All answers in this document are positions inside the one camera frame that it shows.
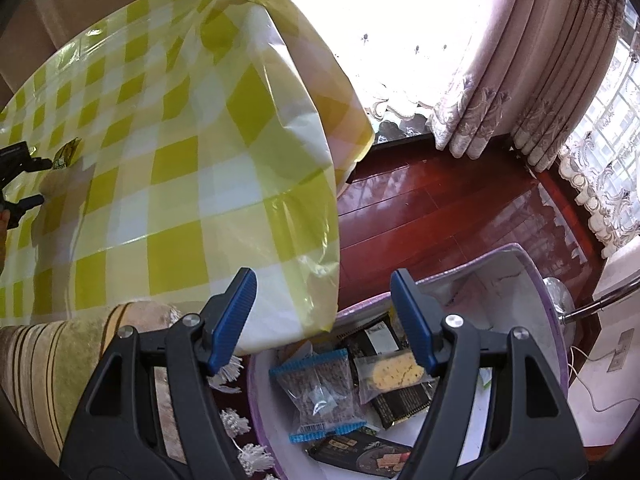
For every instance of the white power strip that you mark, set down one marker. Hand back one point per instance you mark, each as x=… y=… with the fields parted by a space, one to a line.
x=620 y=350

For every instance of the black white-label snack packet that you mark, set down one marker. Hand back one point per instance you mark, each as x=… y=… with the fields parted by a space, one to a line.
x=357 y=345

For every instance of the clear round cracker packet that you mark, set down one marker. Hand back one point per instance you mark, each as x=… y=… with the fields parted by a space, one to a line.
x=390 y=372

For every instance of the purple and white box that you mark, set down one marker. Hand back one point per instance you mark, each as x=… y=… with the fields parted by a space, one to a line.
x=500 y=290

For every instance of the white lace curtain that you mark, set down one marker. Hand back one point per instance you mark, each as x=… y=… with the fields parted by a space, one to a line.
x=600 y=160

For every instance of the yellow checked plastic tablecloth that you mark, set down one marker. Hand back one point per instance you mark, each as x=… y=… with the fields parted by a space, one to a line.
x=175 y=160

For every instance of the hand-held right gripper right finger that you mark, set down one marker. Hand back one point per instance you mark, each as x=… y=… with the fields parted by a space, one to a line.
x=412 y=320

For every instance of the black cracker-print snack packet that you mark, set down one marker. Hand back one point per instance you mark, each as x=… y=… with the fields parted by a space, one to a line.
x=350 y=450

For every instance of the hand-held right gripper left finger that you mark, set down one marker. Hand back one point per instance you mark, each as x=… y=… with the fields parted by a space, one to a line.
x=235 y=320

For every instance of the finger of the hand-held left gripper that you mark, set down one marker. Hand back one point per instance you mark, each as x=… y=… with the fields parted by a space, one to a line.
x=17 y=154
x=22 y=204

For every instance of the black gold-edged snack packet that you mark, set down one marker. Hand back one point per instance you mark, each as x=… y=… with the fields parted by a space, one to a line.
x=405 y=402

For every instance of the clear seed packet blue edges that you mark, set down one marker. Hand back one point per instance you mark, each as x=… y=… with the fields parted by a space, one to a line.
x=320 y=385

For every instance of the metal floor stand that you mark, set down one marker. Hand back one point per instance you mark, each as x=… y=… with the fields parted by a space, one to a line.
x=600 y=302

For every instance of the pink embroidered curtain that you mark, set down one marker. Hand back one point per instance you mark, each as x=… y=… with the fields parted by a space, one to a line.
x=525 y=60

